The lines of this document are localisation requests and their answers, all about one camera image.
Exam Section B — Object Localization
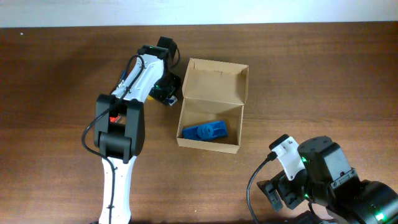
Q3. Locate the brown cardboard box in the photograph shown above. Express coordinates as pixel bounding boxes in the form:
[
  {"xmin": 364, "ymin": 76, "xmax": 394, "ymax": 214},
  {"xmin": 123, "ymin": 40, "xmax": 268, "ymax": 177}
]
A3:
[{"xmin": 177, "ymin": 58, "xmax": 249, "ymax": 154}]

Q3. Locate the black camera cable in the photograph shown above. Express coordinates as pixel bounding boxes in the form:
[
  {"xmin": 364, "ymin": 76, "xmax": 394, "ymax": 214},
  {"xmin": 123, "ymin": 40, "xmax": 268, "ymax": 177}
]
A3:
[
  {"xmin": 81, "ymin": 46, "xmax": 181, "ymax": 224},
  {"xmin": 246, "ymin": 151, "xmax": 278, "ymax": 224}
]

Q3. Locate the orange stapler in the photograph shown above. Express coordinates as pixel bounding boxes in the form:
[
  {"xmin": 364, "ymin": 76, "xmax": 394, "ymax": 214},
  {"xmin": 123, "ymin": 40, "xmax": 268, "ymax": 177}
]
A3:
[{"xmin": 109, "ymin": 116, "xmax": 121, "ymax": 123}]

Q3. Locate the small white blue box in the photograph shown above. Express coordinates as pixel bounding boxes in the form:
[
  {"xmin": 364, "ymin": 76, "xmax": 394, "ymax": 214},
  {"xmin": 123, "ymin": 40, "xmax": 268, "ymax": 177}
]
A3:
[{"xmin": 167, "ymin": 96, "xmax": 178, "ymax": 106}]

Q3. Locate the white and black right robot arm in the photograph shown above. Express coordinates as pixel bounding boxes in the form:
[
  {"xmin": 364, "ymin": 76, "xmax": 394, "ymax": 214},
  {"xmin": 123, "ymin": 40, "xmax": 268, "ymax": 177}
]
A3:
[{"xmin": 257, "ymin": 134, "xmax": 397, "ymax": 223}]

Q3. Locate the black left camera cable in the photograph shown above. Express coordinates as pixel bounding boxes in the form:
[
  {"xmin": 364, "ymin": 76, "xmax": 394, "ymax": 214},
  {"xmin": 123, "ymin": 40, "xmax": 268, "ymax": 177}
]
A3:
[{"xmin": 81, "ymin": 46, "xmax": 181, "ymax": 224}]

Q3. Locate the black right camera cable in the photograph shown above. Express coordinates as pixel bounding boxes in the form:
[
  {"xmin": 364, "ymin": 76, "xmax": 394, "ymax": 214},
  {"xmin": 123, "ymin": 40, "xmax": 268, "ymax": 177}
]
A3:
[{"xmin": 246, "ymin": 151, "xmax": 278, "ymax": 224}]

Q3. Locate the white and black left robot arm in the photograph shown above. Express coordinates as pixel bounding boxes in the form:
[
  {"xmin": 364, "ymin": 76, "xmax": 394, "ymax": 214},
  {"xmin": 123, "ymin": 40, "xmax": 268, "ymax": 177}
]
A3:
[{"xmin": 91, "ymin": 37, "xmax": 181, "ymax": 223}]

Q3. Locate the blue whiteboard marker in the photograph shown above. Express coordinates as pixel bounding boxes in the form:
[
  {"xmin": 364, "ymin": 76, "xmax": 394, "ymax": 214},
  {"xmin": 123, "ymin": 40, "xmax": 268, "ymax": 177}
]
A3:
[{"xmin": 121, "ymin": 70, "xmax": 127, "ymax": 81}]

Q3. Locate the blue plastic case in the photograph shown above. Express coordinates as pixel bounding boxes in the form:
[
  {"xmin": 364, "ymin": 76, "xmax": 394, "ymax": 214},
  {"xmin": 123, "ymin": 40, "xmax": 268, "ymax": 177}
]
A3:
[{"xmin": 182, "ymin": 121, "xmax": 228, "ymax": 141}]

